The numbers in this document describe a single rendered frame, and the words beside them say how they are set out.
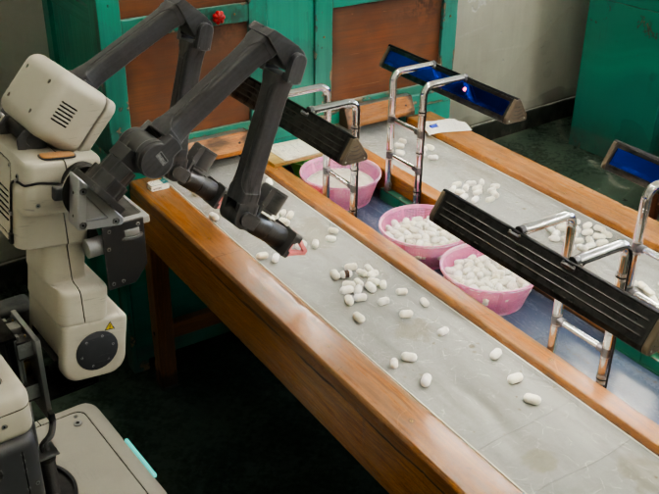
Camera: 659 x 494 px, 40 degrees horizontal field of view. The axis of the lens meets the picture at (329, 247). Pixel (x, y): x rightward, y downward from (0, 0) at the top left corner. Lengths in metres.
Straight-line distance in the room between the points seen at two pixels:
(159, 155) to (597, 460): 1.07
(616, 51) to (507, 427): 3.39
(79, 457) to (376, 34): 1.72
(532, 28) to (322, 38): 2.39
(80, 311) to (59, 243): 0.17
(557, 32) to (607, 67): 0.51
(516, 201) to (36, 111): 1.55
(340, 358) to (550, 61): 3.72
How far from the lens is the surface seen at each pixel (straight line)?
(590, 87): 5.24
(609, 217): 2.83
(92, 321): 2.18
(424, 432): 1.89
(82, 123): 1.99
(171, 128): 1.91
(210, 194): 2.56
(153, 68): 2.89
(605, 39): 5.13
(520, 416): 2.01
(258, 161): 2.09
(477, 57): 5.08
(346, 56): 3.24
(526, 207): 2.87
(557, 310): 2.13
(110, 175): 1.88
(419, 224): 2.70
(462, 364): 2.13
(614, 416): 2.03
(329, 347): 2.11
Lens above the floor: 1.98
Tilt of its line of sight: 29 degrees down
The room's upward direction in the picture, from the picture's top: 1 degrees clockwise
